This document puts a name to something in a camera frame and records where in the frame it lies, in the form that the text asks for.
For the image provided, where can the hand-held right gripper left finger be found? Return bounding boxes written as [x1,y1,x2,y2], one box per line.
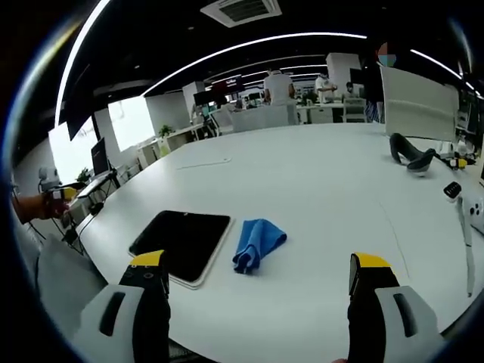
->
[70,249,172,363]

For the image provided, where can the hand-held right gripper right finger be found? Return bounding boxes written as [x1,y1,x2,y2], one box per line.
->
[346,252,448,363]

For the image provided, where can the black tablet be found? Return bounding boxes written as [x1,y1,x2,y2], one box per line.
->
[127,209,233,291]

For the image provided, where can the blue cleaning cloth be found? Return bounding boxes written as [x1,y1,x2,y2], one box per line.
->
[231,218,288,275]

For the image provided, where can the black monitor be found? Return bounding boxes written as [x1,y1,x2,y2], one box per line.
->
[90,137,115,177]

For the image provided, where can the long curved ceiling light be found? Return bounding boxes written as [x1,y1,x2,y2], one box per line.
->
[54,0,114,129]
[141,32,368,98]

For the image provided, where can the white controller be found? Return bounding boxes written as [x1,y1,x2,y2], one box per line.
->
[461,195,484,228]

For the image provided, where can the flat white strip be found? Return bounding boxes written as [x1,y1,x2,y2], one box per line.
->
[175,156,233,171]

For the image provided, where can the yellow and black tool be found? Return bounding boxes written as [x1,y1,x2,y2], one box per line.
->
[444,156,478,170]

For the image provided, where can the white office chair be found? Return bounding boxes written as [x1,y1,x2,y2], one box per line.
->
[341,98,368,124]

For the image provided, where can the white desk partition panel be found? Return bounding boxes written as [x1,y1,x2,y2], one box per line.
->
[379,65,461,144]

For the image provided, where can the ceiling air vent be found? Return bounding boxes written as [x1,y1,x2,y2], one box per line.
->
[200,0,283,29]

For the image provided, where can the white strap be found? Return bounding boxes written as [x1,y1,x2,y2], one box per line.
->
[456,196,476,298]

